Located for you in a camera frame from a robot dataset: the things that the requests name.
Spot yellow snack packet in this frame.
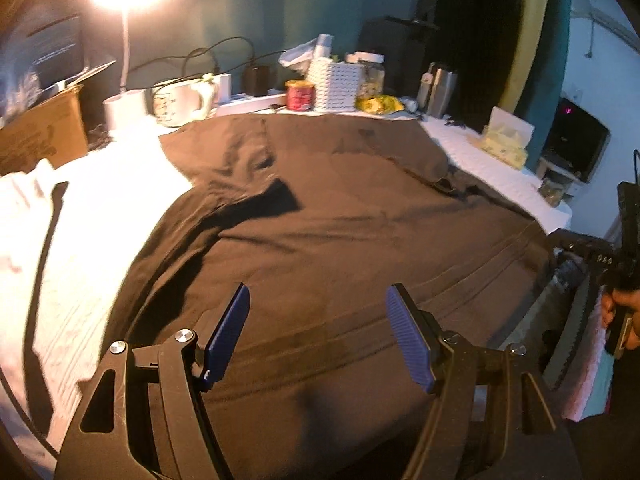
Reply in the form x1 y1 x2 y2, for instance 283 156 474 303
356 95 405 114

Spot white plastic bag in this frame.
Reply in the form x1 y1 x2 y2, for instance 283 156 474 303
278 42 321 68

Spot black speaker box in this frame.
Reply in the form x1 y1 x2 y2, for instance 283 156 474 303
360 16 426 98

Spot person's right hand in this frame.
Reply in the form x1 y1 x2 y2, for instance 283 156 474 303
599 284 640 342

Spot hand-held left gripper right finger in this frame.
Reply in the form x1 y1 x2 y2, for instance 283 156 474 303
386 283 586 480

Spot white woven basket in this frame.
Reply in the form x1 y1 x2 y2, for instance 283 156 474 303
306 57 368 111

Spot steel tumbler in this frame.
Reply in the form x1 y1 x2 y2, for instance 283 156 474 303
427 62 458 119

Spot white textured table cover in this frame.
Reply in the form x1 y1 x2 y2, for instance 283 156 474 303
0 112 573 466

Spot dark blue screen panel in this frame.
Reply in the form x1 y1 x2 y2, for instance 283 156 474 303
20 14 85 92

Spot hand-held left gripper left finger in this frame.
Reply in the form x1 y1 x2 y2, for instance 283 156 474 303
52 282 251 480

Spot glass jar white lid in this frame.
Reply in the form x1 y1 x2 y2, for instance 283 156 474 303
357 51 387 100

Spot dark brown garment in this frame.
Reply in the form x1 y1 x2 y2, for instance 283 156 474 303
107 110 558 480

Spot black adapter cable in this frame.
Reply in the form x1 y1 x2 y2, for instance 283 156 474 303
127 36 256 86

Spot small white bottle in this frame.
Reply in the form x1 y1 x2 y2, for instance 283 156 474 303
416 72 434 107

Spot white power strip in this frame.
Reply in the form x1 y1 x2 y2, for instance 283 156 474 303
212 91 291 117

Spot red can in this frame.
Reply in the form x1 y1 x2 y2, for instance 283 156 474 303
285 80 316 111

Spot teal curtain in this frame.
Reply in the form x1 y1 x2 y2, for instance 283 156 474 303
525 0 573 176

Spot yellow tissue box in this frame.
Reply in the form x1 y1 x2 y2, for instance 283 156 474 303
472 106 535 168

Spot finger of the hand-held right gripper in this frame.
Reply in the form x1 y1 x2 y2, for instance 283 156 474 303
547 229 598 266

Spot cardboard box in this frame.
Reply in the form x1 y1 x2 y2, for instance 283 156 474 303
0 84 90 177

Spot black screen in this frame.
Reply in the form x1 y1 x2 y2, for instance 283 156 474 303
542 97 612 184

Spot black power adapter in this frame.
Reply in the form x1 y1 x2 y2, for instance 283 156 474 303
244 64 271 97

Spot white mug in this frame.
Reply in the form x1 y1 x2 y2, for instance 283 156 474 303
152 80 218 128

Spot black curtain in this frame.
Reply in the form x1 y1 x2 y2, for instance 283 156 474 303
430 0 531 111

